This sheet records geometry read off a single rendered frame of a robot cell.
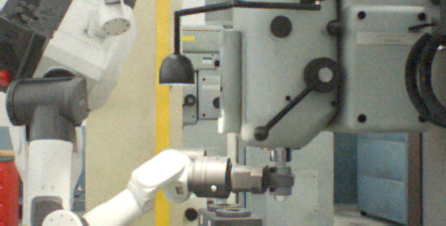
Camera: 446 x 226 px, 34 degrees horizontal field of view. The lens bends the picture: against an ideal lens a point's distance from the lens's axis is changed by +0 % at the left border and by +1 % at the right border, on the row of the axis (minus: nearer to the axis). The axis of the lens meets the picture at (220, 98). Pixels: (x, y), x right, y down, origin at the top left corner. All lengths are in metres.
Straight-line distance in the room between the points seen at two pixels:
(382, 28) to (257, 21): 0.25
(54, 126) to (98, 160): 1.66
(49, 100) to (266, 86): 0.46
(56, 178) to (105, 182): 1.68
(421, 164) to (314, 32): 0.47
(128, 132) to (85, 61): 1.58
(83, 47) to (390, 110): 0.69
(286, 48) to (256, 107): 0.13
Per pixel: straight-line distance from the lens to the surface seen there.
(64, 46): 1.64
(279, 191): 1.51
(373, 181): 9.53
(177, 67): 1.42
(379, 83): 1.48
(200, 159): 1.53
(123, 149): 3.19
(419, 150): 1.75
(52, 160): 1.52
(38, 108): 1.56
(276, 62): 1.43
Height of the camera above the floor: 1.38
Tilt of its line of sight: 1 degrees up
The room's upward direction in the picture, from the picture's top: straight up
